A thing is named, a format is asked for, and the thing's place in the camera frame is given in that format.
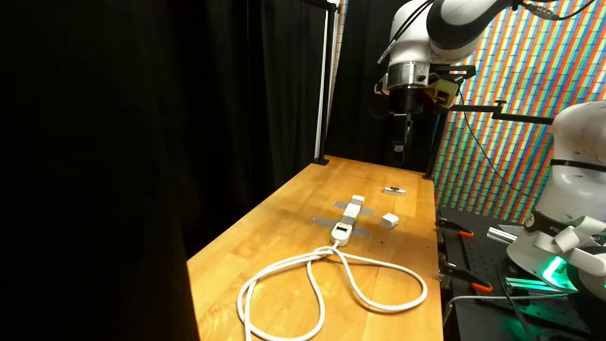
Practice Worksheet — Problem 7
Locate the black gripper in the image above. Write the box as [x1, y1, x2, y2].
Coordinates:
[390, 88, 433, 160]

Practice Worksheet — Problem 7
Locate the white charger head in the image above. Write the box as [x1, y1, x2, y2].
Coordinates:
[380, 213, 399, 230]

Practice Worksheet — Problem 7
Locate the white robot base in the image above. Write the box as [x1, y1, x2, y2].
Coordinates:
[505, 101, 606, 302]

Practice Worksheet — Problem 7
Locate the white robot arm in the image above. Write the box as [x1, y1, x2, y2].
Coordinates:
[375, 0, 545, 160]

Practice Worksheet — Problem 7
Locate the small grey tape patch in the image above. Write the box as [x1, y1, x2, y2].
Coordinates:
[382, 186, 405, 196]

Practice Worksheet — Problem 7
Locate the white vertical pole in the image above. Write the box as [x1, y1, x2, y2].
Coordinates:
[310, 0, 340, 166]

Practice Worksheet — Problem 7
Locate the black curtain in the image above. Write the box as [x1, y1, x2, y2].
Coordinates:
[0, 0, 443, 341]

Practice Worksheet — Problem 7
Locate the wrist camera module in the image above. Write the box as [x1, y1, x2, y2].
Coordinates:
[426, 76, 458, 109]

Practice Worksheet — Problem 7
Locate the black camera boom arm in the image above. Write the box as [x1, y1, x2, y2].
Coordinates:
[448, 101, 554, 126]

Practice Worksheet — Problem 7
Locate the grey duct tape far strip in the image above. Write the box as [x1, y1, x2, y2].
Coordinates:
[335, 202, 373, 219]

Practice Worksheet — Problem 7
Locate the grey duct tape strip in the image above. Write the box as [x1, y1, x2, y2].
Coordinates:
[312, 217, 369, 238]
[335, 202, 373, 219]

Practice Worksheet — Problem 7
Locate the grey duct tape near strip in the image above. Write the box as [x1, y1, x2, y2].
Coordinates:
[312, 217, 369, 238]

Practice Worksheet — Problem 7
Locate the orange handled clamp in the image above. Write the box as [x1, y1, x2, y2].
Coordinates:
[441, 262, 494, 294]
[435, 217, 473, 239]

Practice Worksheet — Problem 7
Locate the orange handled clamp lower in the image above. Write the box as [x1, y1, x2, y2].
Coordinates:
[441, 262, 494, 294]

